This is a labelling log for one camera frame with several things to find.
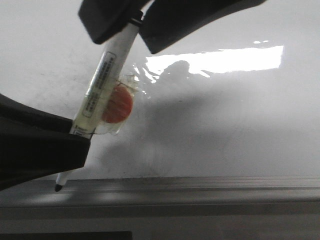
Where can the white dry-erase marker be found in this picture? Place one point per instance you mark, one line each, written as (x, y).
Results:
(109, 99)

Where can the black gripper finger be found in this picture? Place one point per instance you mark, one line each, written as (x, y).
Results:
(35, 144)
(168, 21)
(102, 19)

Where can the white whiteboard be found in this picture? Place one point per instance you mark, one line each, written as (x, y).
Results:
(225, 122)

